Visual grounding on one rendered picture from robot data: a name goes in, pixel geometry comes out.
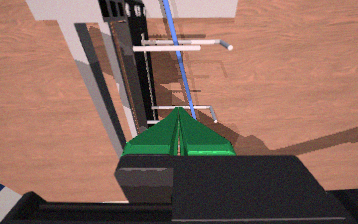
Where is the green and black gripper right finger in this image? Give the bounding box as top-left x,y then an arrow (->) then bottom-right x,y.
179,106 -> 236,155

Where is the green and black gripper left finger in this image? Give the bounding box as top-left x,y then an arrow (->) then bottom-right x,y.
120,107 -> 179,158

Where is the grey patch panel rack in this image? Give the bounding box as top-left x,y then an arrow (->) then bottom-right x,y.
25,0 -> 238,159

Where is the blue cable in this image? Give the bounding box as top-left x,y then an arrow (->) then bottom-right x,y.
163,0 -> 197,120

